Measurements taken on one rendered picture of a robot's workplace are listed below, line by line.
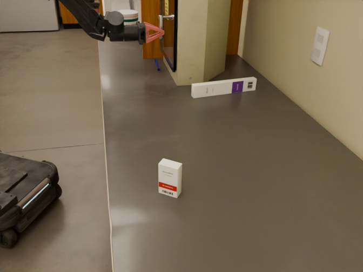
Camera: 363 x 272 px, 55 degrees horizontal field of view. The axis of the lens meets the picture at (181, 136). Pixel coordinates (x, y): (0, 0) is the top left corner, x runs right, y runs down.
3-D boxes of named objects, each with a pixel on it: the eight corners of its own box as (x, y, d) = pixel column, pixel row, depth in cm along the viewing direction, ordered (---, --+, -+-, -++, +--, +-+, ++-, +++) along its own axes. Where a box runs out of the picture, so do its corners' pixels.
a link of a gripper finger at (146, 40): (162, 20, 135) (138, 21, 133) (165, 24, 129) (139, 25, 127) (162, 38, 138) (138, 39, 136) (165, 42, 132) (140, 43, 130)
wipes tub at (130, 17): (138, 35, 207) (136, 8, 199) (140, 41, 196) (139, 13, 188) (115, 35, 204) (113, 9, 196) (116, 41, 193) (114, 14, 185)
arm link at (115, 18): (96, 18, 132) (89, 37, 129) (94, -1, 121) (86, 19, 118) (127, 28, 133) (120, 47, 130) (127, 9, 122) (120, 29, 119)
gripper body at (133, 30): (140, 20, 134) (121, 21, 133) (143, 26, 126) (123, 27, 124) (141, 38, 137) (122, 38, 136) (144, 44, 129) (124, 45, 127)
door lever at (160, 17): (172, 39, 134) (171, 37, 136) (173, 13, 129) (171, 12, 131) (159, 39, 133) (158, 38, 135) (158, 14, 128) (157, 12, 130)
